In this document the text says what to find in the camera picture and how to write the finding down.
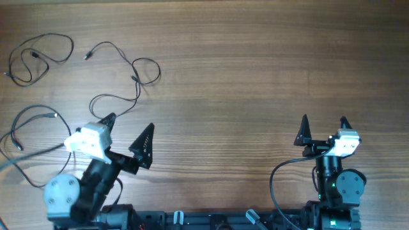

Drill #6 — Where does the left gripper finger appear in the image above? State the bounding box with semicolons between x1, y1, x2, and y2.
98;112;117;132
128;123;155;169

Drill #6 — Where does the black usb cable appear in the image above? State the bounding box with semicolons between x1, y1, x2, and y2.
3;33;75;88
83;41;162;119
0;104;73;188

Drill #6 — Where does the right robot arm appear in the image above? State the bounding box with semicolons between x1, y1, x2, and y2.
294;115;367;230

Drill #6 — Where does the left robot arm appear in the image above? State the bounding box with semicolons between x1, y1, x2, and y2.
43;113;155;229

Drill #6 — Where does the right camera cable black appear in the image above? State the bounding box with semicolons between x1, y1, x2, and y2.
269;151;325;230

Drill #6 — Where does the camera cable black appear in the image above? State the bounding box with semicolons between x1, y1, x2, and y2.
0;142;66;230
269;151;325;230

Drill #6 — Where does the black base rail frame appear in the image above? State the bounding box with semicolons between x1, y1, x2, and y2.
95;204;362;230

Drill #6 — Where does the left camera cable black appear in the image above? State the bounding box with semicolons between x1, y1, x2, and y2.
0;142;66;230

